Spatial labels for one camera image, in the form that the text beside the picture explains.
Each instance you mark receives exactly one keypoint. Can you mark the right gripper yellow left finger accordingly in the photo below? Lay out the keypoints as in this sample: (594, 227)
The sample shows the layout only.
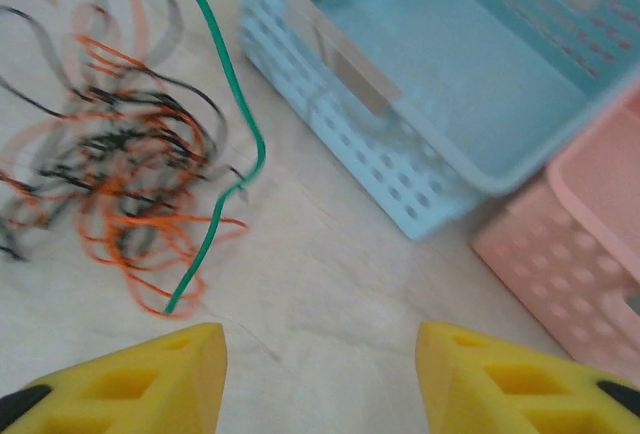
(150, 389)

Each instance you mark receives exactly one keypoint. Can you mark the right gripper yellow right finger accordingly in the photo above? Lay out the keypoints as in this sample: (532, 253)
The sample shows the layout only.
(500, 384)

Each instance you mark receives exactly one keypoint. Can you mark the pink perforated plastic basket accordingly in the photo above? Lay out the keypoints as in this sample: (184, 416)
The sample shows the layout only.
(585, 254)

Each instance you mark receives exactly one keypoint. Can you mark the light blue perforated plastic basket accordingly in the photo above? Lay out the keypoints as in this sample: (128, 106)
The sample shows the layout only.
(450, 79)

